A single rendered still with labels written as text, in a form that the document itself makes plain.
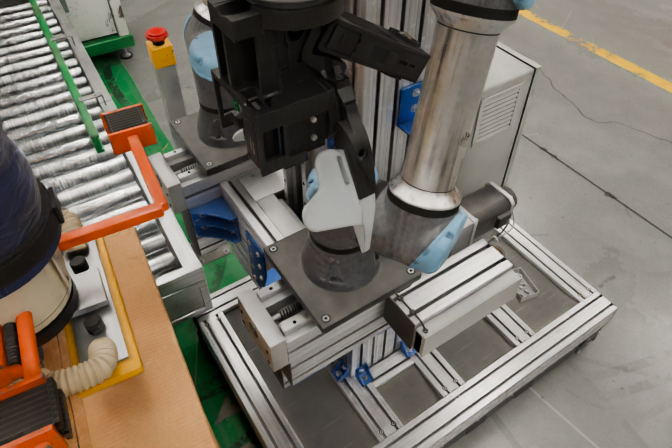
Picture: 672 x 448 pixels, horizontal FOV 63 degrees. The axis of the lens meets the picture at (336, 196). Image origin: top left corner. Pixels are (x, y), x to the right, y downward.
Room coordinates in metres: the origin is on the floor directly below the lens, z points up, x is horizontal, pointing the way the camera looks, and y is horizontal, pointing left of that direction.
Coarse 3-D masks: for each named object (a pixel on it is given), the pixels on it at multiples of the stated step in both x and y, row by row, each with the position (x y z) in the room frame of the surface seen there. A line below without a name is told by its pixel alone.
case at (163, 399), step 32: (128, 256) 0.76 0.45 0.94; (128, 288) 0.68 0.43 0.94; (160, 320) 0.60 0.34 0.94; (64, 352) 0.53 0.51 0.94; (160, 352) 0.53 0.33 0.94; (128, 384) 0.47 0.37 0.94; (160, 384) 0.47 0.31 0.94; (192, 384) 0.47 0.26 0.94; (96, 416) 0.41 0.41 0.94; (128, 416) 0.41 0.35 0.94; (160, 416) 0.41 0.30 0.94; (192, 416) 0.41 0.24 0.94
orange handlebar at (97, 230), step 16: (144, 160) 0.79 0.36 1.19; (144, 176) 0.75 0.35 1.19; (160, 192) 0.71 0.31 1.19; (144, 208) 0.67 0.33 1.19; (160, 208) 0.67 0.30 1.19; (96, 224) 0.63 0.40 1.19; (112, 224) 0.63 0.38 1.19; (128, 224) 0.64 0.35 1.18; (64, 240) 0.59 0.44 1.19; (80, 240) 0.60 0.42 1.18; (16, 320) 0.44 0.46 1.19; (32, 320) 0.45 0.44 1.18; (0, 336) 0.42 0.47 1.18; (32, 336) 0.42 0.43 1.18; (0, 352) 0.39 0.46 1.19; (32, 352) 0.39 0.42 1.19; (0, 368) 0.37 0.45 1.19; (32, 368) 0.37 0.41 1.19
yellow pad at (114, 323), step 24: (96, 240) 0.70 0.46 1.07; (72, 264) 0.62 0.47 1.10; (96, 264) 0.64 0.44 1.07; (96, 312) 0.53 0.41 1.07; (120, 312) 0.54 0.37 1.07; (72, 336) 0.49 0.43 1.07; (96, 336) 0.49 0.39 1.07; (120, 336) 0.49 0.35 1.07; (72, 360) 0.45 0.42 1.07; (120, 360) 0.44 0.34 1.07
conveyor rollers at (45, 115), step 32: (0, 32) 2.50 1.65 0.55; (32, 32) 2.50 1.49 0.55; (0, 64) 2.24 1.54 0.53; (32, 64) 2.22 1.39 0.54; (0, 96) 1.98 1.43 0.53; (32, 96) 1.97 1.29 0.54; (64, 96) 1.96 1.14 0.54; (32, 128) 1.73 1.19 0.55; (64, 128) 1.77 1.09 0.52; (96, 128) 1.75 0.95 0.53; (32, 160) 1.55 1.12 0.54; (64, 160) 1.54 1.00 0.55; (96, 160) 1.57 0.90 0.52; (64, 192) 1.37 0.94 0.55; (96, 192) 1.39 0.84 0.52; (128, 192) 1.37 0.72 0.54; (160, 256) 1.09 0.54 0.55
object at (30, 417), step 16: (16, 384) 0.33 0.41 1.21; (32, 384) 0.34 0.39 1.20; (48, 384) 0.34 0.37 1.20; (0, 400) 0.32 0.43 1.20; (16, 400) 0.32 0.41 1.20; (32, 400) 0.32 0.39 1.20; (48, 400) 0.32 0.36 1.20; (64, 400) 0.33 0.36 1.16; (0, 416) 0.30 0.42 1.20; (16, 416) 0.30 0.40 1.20; (32, 416) 0.30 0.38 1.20; (48, 416) 0.30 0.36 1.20; (64, 416) 0.31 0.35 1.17; (0, 432) 0.28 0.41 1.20; (16, 432) 0.28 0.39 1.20; (32, 432) 0.27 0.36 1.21; (48, 432) 0.28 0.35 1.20; (64, 432) 0.29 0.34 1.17
